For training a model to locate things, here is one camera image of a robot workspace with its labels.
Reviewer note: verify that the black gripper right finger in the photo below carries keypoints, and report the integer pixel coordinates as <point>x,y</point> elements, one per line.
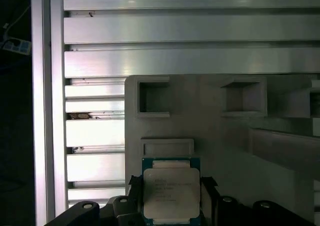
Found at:
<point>232,213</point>

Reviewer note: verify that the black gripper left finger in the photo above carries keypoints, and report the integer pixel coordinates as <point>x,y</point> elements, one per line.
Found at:
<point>120,211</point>

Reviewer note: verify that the silver CPU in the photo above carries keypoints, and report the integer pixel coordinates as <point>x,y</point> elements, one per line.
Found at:
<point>172,186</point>

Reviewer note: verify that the grey parts rack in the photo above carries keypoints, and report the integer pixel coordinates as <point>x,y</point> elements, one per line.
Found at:
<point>212,141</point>

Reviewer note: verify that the blue white power strip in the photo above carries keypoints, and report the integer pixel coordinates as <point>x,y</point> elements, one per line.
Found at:
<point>17,46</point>

